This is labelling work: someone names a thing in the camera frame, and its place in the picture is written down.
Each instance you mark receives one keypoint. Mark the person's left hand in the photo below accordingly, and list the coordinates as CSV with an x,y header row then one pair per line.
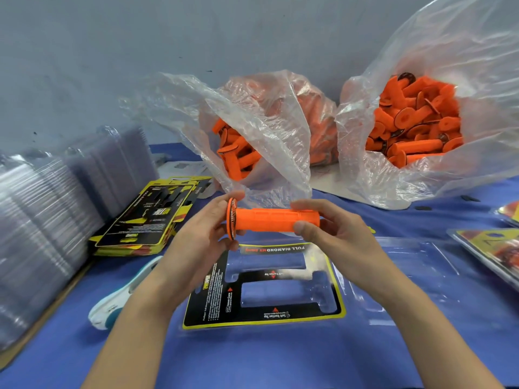
x,y
195,247

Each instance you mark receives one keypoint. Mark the person's right hand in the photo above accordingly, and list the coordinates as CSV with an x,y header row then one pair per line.
x,y
353,247

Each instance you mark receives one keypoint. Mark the yellow black backing card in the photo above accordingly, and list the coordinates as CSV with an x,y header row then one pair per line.
x,y
203,308

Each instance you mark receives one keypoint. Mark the teal hand stapler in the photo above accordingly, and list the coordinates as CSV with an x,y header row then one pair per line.
x,y
109,308

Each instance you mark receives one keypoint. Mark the stack of clear blister shells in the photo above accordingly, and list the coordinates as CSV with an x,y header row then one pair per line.
x,y
40,231

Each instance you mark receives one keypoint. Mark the person's right forearm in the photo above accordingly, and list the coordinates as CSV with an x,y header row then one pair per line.
x,y
438,344

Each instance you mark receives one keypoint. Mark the sealed yellow card package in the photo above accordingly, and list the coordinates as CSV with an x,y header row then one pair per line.
x,y
495,251

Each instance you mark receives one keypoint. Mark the stack of yellow black cards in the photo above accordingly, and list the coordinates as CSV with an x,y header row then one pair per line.
x,y
142,218

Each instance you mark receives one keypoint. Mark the white printed paper sheet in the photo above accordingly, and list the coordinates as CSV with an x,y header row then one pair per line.
x,y
182,167

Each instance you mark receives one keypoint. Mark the large clear plastic bag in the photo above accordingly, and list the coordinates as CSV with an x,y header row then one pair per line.
x,y
486,60

